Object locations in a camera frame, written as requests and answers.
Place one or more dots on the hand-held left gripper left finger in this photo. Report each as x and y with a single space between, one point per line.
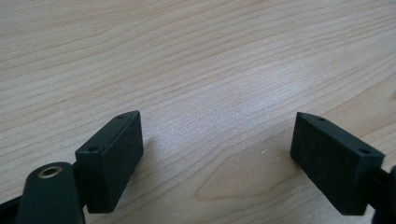
109 165

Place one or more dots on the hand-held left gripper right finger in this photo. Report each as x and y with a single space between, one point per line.
333 168

